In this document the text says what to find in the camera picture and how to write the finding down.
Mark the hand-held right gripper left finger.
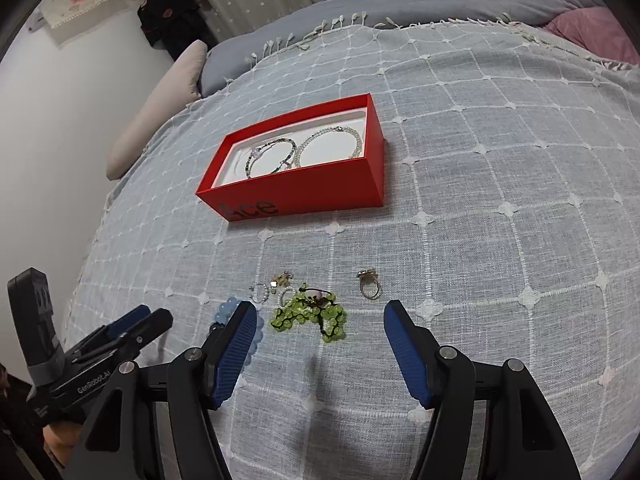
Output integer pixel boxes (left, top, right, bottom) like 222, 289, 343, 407
70, 301, 259, 480

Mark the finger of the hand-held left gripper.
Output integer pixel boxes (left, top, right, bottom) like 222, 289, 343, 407
67, 305, 152, 358
72, 309, 174, 368

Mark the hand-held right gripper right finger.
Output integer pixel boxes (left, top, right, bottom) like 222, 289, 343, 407
382, 300, 583, 480

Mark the light blue beaded bracelet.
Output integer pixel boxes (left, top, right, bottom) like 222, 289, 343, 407
214, 296, 264, 362

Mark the green beaded bracelet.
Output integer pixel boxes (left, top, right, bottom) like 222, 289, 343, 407
270, 285, 349, 345

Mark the gold ring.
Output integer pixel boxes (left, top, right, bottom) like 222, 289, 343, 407
356, 270, 381, 300

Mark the red cardboard box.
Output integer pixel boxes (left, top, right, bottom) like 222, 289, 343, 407
196, 92, 386, 224

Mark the person's left hand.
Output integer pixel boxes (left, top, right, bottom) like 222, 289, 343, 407
42, 422, 88, 467

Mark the white checked blanket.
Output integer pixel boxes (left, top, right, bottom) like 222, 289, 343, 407
62, 22, 640, 480

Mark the beige pillow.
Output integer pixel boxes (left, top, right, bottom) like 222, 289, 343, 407
106, 40, 209, 181

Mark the black hanging garment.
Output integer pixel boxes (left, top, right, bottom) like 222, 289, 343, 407
137, 0, 219, 61

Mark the pink pillow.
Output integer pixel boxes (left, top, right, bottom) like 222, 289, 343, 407
542, 6, 640, 66

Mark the dark beaded bracelet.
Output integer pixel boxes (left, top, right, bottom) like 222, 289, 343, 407
245, 137, 299, 180

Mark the thin silver charm bracelet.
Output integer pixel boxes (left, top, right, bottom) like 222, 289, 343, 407
248, 141, 295, 171

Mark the clear beaded bracelet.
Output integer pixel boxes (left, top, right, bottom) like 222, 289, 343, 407
295, 126, 364, 169

